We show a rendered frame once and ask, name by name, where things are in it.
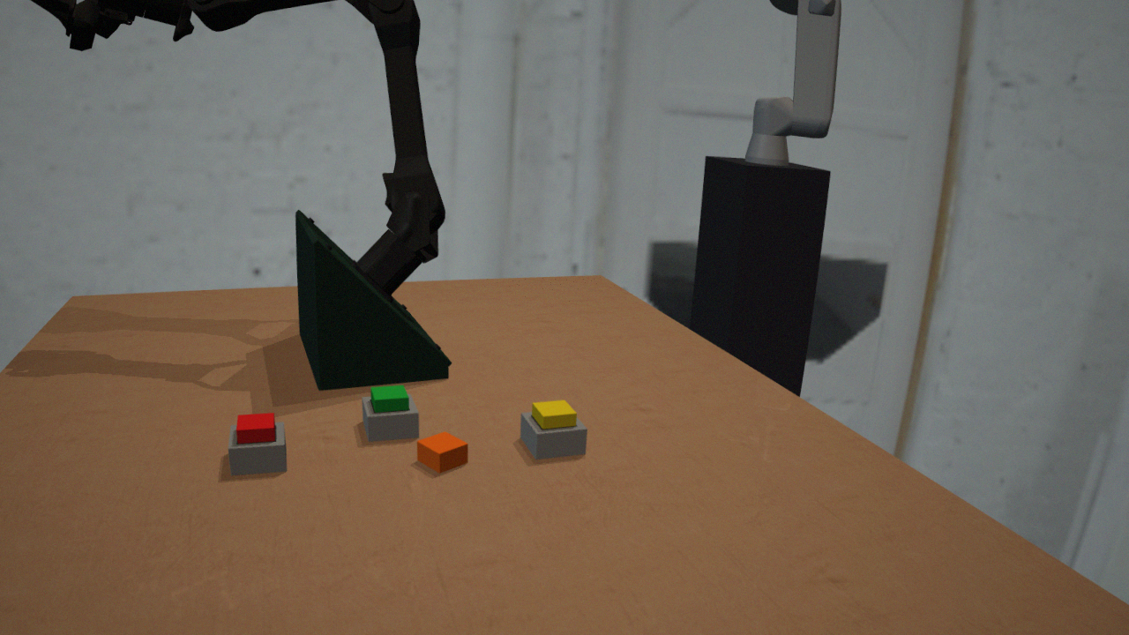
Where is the orange block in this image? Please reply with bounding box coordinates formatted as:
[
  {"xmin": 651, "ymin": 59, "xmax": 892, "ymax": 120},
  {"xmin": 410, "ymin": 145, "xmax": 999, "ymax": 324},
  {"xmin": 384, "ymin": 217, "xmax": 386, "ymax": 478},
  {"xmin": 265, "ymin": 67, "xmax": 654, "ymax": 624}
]
[{"xmin": 417, "ymin": 430, "xmax": 469, "ymax": 475}]

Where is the red button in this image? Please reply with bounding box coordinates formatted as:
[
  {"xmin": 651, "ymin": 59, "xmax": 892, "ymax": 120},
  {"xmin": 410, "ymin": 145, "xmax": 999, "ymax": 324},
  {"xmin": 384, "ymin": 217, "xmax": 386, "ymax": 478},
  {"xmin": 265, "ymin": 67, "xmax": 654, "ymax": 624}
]
[{"xmin": 228, "ymin": 414, "xmax": 288, "ymax": 475}]

